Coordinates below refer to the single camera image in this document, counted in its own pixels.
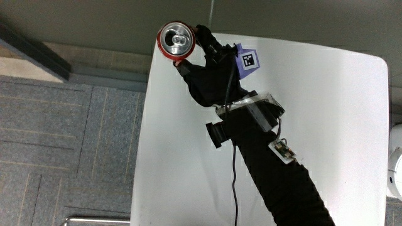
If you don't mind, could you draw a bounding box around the white rounded appliance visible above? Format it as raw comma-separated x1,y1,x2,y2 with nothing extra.
386,123,402,202

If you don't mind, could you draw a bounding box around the black cable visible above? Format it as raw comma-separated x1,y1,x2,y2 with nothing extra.
224,43,240,226

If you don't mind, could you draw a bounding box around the small white circuit board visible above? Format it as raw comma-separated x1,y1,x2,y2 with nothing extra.
268,139,298,165

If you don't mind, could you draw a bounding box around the metal bar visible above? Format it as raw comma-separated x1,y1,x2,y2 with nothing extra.
60,215,131,226

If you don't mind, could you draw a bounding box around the red coca cola can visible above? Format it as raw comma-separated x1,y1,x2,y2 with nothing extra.
156,21,197,62

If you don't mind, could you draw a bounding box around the black round wrist sensor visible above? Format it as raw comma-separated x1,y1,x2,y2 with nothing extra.
205,121,232,149

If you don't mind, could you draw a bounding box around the clear wrist bracket with box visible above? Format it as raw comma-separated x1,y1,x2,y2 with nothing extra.
215,90,286,133

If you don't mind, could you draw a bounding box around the person's right hand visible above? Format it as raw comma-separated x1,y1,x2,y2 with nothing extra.
173,24,261,108

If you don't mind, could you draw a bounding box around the person's right forearm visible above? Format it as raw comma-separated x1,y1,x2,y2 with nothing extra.
219,108,337,226

